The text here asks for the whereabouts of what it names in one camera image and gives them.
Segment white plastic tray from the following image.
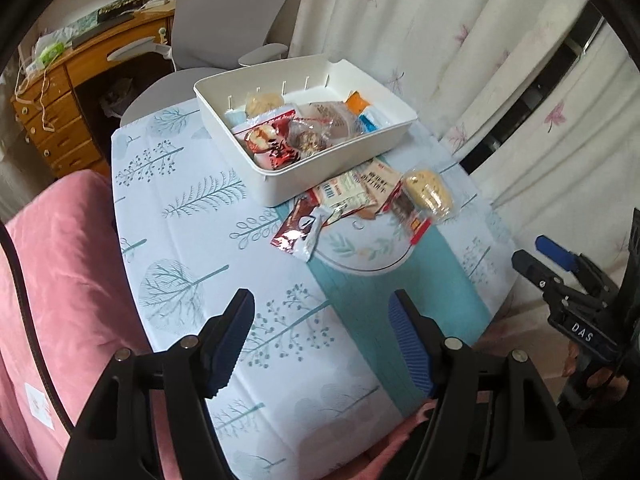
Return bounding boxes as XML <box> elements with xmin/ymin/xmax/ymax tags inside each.
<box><xmin>193</xmin><ymin>54</ymin><xmax>418</xmax><ymax>208</ymax></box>

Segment beige snack packet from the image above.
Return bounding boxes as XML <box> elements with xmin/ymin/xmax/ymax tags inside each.
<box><xmin>356</xmin><ymin>159</ymin><xmax>405</xmax><ymax>188</ymax></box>

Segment clear rice cake packet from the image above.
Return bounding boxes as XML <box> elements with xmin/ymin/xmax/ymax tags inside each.
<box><xmin>307</xmin><ymin>101</ymin><xmax>358</xmax><ymax>141</ymax></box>

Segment dark red edged packet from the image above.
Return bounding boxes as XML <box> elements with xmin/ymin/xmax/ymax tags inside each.
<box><xmin>382</xmin><ymin>182</ymin><xmax>435</xmax><ymax>247</ymax></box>

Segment blue white snack packet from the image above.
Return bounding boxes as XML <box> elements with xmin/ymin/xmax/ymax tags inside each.
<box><xmin>356</xmin><ymin>109</ymin><xmax>398</xmax><ymax>135</ymax></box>

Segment round bread packet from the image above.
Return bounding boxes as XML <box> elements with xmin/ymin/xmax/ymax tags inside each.
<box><xmin>244</xmin><ymin>89</ymin><xmax>283</xmax><ymax>117</ymax></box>

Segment wooden desk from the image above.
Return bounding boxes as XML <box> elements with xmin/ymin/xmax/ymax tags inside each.
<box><xmin>10</xmin><ymin>7</ymin><xmax>177</xmax><ymax>178</ymax></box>

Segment red round print packet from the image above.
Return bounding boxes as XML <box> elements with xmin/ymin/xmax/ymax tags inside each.
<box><xmin>232</xmin><ymin>110</ymin><xmax>303</xmax><ymax>172</ymax></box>

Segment white blanket label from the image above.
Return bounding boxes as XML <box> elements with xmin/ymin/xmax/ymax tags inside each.
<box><xmin>25</xmin><ymin>382</ymin><xmax>53</xmax><ymax>428</ymax></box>

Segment dark green banner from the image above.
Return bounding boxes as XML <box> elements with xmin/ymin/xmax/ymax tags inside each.
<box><xmin>75</xmin><ymin>0</ymin><xmax>161</xmax><ymax>28</ymax></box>

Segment red white snack packet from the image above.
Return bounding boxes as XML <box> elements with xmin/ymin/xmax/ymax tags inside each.
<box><xmin>270</xmin><ymin>196</ymin><xmax>331</xmax><ymax>262</ymax></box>

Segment grey crumpled bag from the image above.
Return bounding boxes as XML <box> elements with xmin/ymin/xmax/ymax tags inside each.
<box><xmin>99</xmin><ymin>79</ymin><xmax>137</xmax><ymax>117</ymax></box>

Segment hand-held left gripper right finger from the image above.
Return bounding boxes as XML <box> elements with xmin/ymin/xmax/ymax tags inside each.
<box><xmin>389</xmin><ymin>289</ymin><xmax>583</xmax><ymax>480</ymax></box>

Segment person's right hand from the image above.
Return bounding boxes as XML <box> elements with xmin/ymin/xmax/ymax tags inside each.
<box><xmin>565</xmin><ymin>349</ymin><xmax>632</xmax><ymax>397</ymax></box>

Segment yellow crispy noodle packet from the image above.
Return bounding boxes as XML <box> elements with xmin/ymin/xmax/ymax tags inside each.
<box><xmin>401</xmin><ymin>167</ymin><xmax>455</xmax><ymax>223</ymax></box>

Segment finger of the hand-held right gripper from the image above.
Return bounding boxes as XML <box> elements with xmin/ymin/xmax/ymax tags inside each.
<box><xmin>537</xmin><ymin>235</ymin><xmax>618</xmax><ymax>298</ymax></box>
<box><xmin>512</xmin><ymin>250</ymin><xmax>608</xmax><ymax>316</ymax></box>

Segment white plastic bag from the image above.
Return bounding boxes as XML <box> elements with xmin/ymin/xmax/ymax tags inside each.
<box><xmin>31</xmin><ymin>27</ymin><xmax>78</xmax><ymax>58</ymax></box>

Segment white cable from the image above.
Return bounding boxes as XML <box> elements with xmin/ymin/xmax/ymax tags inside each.
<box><xmin>14</xmin><ymin>57</ymin><xmax>53</xmax><ymax>136</ymax></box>

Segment orange snack packet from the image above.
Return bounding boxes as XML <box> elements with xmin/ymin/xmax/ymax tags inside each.
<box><xmin>346</xmin><ymin>90</ymin><xmax>375</xmax><ymax>115</ymax></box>

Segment tree print tablecloth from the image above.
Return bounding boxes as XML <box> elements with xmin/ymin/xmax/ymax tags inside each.
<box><xmin>110</xmin><ymin>95</ymin><xmax>518</xmax><ymax>480</ymax></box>

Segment dark desk pad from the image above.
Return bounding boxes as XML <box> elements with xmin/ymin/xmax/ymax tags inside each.
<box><xmin>70</xmin><ymin>10</ymin><xmax>137</xmax><ymax>46</ymax></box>

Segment clear nut packet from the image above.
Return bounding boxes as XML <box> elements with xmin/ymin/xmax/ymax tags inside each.
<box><xmin>287</xmin><ymin>117</ymin><xmax>335</xmax><ymax>155</ymax></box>

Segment green tissue pack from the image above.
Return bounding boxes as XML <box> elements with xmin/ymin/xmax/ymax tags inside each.
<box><xmin>37</xmin><ymin>42</ymin><xmax>67</xmax><ymax>65</ymax></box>

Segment grey office chair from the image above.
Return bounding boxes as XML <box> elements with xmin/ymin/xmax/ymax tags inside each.
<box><xmin>106</xmin><ymin>0</ymin><xmax>307</xmax><ymax>128</ymax></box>

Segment white barcode snack packet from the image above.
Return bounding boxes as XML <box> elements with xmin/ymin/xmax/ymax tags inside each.
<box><xmin>306</xmin><ymin>169</ymin><xmax>382</xmax><ymax>213</ymax></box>

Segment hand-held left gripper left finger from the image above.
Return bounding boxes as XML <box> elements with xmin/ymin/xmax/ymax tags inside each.
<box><xmin>60</xmin><ymin>289</ymin><xmax>256</xmax><ymax>480</ymax></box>

